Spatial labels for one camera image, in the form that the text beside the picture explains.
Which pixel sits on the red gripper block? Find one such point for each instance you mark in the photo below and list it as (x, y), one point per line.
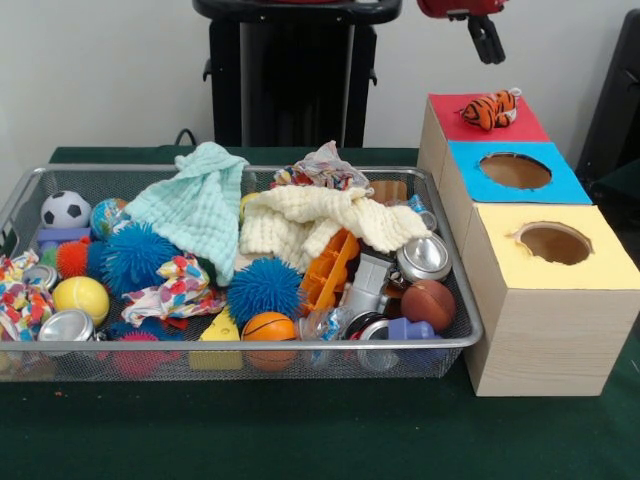
(460, 6)

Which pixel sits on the orange striped plush tiger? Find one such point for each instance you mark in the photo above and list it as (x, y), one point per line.
(485, 111)

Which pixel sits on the cream muslin cloth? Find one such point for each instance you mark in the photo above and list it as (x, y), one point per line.
(320, 220)

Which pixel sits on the mint knitted cloth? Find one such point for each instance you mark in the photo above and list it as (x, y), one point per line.
(200, 210)

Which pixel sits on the blue fuzzy ball with eyes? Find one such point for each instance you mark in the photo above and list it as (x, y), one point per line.
(137, 257)

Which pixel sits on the wooden box with three holes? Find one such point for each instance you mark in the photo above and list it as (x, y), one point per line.
(550, 340)

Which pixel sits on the clear mesh bin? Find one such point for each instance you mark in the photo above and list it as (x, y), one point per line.
(150, 372)

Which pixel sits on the black chair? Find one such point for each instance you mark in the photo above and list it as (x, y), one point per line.
(617, 90)

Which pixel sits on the silver drink can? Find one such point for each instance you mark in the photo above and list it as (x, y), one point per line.
(425, 257)

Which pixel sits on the brown football toy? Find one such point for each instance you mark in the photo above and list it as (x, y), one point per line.
(429, 305)

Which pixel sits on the orange plastic block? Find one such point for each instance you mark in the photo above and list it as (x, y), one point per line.
(330, 272)

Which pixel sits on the blue spiky ball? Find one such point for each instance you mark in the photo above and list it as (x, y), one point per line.
(265, 292)

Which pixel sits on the orange basketball toy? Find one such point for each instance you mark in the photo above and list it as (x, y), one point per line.
(270, 330)

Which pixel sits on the globe print ball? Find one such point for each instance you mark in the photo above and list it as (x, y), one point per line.
(106, 217)

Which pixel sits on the dark green tablecloth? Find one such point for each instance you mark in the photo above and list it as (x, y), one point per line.
(300, 435)

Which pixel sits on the black and white soccer ball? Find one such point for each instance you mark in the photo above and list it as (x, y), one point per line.
(62, 210)

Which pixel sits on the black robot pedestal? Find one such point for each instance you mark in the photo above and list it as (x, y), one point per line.
(295, 75)

